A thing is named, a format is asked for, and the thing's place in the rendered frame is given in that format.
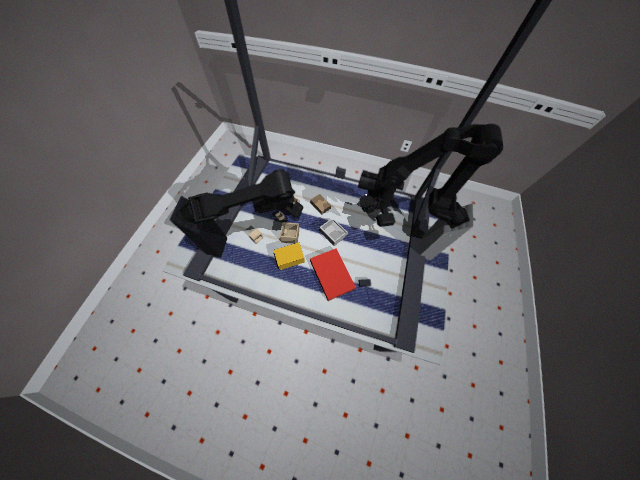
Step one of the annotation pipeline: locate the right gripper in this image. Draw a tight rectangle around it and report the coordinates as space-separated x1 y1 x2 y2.
276 202 304 218

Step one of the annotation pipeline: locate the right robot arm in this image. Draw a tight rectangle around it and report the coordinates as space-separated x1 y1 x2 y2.
176 169 295 227

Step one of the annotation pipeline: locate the yellow block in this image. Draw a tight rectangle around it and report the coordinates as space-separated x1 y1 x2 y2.
274 242 305 270

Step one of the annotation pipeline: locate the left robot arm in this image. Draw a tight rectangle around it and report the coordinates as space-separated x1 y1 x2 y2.
358 124 503 229

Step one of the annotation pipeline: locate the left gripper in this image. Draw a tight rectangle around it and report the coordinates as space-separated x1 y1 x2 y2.
375 187 396 227

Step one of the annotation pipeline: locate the red flat rectangular slab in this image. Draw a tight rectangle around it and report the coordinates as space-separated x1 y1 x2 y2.
310 249 356 301

